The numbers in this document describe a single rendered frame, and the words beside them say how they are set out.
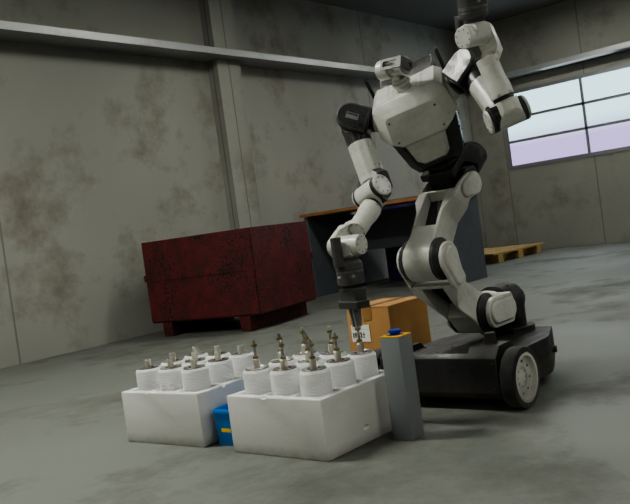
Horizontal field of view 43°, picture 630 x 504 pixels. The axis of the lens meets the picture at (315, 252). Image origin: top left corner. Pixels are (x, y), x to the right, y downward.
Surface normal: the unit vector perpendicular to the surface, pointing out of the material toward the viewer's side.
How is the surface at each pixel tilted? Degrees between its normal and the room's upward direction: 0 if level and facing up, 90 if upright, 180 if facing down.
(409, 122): 122
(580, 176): 90
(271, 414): 90
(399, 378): 90
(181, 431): 90
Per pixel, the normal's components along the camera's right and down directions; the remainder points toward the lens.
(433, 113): -0.11, 0.58
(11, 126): 0.76, -0.09
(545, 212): -0.63, 0.11
